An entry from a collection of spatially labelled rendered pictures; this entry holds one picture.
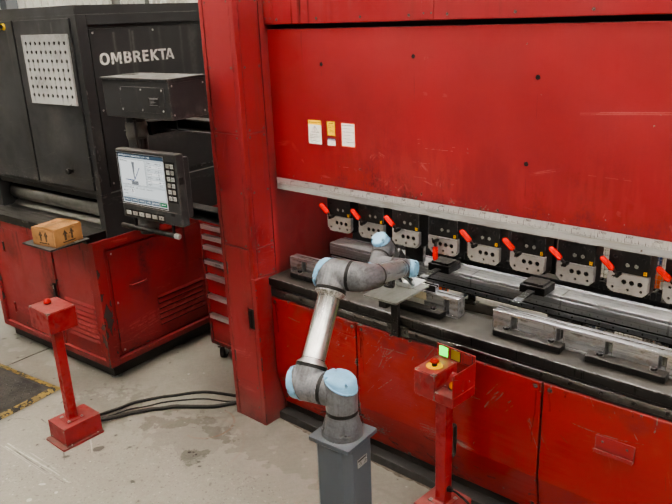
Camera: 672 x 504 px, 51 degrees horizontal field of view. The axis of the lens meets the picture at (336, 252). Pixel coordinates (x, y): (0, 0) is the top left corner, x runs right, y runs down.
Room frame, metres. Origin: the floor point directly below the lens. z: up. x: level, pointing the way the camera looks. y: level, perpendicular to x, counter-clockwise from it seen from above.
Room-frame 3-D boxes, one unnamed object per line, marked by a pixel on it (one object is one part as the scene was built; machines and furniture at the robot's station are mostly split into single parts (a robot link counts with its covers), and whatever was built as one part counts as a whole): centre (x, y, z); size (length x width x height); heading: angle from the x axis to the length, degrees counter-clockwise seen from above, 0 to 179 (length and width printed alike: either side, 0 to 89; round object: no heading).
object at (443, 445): (2.63, -0.44, 0.39); 0.05 x 0.05 x 0.54; 44
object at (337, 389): (2.20, 0.01, 0.94); 0.13 x 0.12 x 0.14; 63
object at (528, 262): (2.71, -0.80, 1.26); 0.15 x 0.09 x 0.17; 49
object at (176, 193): (3.48, 0.89, 1.42); 0.45 x 0.12 x 0.36; 53
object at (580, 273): (2.58, -0.95, 1.26); 0.15 x 0.09 x 0.17; 49
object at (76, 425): (3.45, 1.51, 0.41); 0.25 x 0.20 x 0.83; 139
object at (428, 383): (2.63, -0.44, 0.75); 0.20 x 0.16 x 0.18; 44
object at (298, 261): (3.45, 0.04, 0.92); 0.50 x 0.06 x 0.10; 49
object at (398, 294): (2.98, -0.27, 1.00); 0.26 x 0.18 x 0.01; 139
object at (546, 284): (2.88, -0.85, 1.01); 0.26 x 0.12 x 0.05; 139
